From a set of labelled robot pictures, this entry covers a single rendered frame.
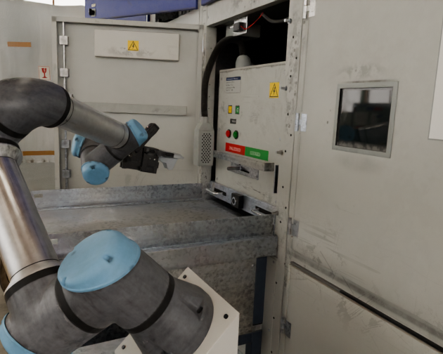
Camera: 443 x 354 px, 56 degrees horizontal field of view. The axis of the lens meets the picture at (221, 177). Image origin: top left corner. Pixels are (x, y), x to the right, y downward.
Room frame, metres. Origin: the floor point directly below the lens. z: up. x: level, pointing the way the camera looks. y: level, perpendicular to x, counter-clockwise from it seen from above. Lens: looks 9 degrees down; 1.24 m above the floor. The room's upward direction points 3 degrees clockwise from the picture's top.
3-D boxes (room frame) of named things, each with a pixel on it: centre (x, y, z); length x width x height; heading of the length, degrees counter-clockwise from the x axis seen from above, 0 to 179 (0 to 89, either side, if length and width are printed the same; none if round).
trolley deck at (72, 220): (1.37, 0.26, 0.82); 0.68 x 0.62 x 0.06; 117
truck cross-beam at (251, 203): (1.55, -0.10, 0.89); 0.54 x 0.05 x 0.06; 27
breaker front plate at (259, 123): (1.54, -0.08, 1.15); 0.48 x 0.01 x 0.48; 27
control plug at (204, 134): (1.70, 0.08, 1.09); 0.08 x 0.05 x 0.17; 117
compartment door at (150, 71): (1.82, 0.41, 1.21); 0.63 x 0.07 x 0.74; 95
